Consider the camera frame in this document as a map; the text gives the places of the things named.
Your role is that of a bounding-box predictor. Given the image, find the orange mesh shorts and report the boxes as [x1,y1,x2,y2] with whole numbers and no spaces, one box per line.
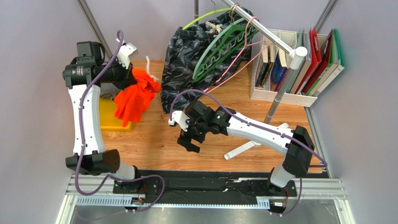
[114,68,161,127]

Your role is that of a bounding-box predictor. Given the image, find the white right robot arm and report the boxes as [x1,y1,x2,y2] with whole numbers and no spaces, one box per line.
[168,100,314,196]

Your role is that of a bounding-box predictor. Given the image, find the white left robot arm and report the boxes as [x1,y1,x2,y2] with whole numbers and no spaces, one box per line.
[63,41,140,183]

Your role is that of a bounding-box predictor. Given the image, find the light green hanger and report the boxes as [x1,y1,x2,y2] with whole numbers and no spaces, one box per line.
[192,18,249,82]

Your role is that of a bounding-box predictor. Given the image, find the dark shark print shorts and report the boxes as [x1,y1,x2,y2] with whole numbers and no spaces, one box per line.
[160,12,258,114]

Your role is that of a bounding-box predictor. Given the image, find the lime green hanger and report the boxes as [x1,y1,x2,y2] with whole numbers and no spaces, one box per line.
[182,8,230,30]

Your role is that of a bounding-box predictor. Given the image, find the yellow plastic tray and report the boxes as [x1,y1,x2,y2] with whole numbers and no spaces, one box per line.
[99,98,132,132]

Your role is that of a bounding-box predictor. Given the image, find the blue book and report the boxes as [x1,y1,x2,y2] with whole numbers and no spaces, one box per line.
[270,53,287,92]

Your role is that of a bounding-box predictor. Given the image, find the white book organizer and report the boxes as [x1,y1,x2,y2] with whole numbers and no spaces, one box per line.
[250,28,318,107]

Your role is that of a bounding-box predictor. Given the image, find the red folder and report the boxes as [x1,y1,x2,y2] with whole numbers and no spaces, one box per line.
[291,27,328,95]

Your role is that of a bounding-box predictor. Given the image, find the green folder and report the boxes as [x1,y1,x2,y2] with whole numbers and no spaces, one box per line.
[304,28,345,97]

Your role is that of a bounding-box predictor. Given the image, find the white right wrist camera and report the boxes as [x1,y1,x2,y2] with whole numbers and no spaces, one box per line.
[168,111,190,132]

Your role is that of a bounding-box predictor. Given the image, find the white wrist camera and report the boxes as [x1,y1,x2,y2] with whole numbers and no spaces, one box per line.
[117,41,138,69]
[168,111,190,132]

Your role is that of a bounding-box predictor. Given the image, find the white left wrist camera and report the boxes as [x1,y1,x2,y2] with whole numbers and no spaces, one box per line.
[117,41,138,69]

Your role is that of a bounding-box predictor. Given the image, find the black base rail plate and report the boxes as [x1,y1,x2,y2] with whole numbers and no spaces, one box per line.
[113,170,298,205]

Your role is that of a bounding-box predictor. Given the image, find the pink wire hanger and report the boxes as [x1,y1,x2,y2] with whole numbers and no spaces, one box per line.
[204,16,270,93]

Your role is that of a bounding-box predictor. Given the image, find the silver clothes rack rail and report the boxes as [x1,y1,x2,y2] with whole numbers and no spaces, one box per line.
[193,0,308,125]

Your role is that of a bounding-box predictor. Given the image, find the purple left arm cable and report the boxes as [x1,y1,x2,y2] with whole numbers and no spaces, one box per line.
[74,30,165,213]

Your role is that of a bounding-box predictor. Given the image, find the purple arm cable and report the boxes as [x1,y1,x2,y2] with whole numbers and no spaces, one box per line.
[169,89,328,217]
[74,30,165,213]

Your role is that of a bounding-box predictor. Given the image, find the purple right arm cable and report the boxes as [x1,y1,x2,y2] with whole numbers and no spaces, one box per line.
[169,89,328,217]

